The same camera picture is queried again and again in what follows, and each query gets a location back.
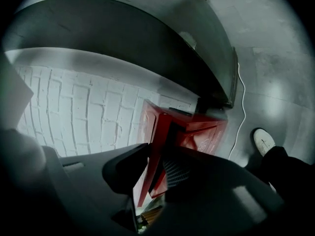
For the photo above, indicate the red fire extinguisher box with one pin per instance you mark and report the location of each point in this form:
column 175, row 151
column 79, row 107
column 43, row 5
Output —
column 161, row 131

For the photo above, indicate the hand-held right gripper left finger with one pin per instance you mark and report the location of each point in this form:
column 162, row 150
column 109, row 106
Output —
column 125, row 166

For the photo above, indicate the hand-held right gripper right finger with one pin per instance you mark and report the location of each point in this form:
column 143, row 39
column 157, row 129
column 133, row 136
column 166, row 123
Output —
column 209, row 173

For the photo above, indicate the black counter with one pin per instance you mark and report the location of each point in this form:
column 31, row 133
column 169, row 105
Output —
column 110, row 31

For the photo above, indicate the person's white shoe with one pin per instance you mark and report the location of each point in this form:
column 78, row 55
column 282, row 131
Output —
column 264, row 140

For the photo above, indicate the red plastic box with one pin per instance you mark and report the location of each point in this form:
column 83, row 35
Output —
column 204, row 134

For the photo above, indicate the person's black clothing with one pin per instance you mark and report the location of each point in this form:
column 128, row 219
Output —
column 283, row 163

